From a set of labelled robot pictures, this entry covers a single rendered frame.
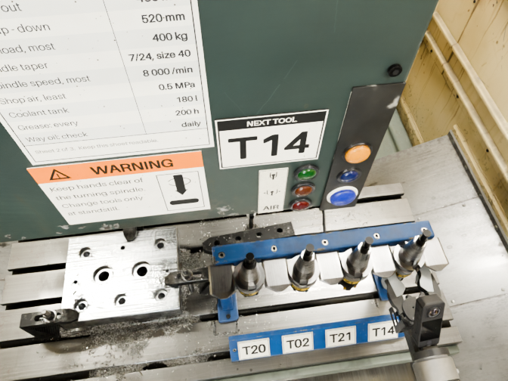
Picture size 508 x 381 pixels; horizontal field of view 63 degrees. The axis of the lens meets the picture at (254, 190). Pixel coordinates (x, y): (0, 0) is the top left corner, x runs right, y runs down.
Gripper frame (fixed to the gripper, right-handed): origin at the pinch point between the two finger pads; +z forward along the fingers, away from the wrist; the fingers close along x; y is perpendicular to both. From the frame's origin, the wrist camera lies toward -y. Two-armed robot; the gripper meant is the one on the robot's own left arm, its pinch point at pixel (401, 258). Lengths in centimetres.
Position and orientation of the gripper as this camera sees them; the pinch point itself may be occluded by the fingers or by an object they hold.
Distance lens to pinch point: 95.3
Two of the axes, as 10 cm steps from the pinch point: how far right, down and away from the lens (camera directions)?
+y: -0.1, 5.1, 8.6
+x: 9.9, -1.1, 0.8
